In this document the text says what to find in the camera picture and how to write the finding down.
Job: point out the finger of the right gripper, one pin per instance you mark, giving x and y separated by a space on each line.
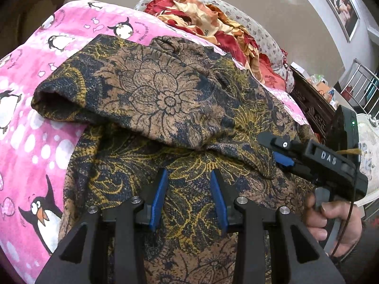
281 145
288 165

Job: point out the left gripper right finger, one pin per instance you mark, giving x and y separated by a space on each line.
269 238

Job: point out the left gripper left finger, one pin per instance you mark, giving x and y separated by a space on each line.
110 238

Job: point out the dark floral patterned garment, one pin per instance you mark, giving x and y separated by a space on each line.
177 105

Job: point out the person's right hand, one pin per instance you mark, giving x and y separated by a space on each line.
316 221

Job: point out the dark carved wooden headboard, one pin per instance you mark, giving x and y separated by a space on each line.
317 111

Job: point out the clutter on headboard shelf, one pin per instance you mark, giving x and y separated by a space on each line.
318 83

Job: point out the metal stair railing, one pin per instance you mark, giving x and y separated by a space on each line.
360 89

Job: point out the grey floral pillow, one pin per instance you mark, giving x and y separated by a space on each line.
257 32

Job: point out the pink penguin bed sheet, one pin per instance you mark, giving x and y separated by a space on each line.
35 151

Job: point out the red and beige blanket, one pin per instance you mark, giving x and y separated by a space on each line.
213 26

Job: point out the framed wall photo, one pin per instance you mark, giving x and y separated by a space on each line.
347 16

